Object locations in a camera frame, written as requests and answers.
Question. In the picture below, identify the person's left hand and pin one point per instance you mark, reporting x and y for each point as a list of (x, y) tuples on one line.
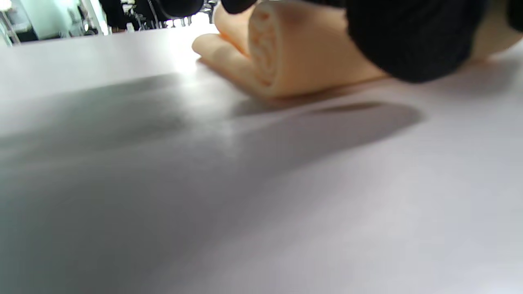
[(412, 36)]

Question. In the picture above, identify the person's right hand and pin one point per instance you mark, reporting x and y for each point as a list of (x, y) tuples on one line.
[(517, 12)]

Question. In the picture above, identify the orange rectangular towel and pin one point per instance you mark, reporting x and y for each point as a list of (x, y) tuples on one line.
[(298, 53)]

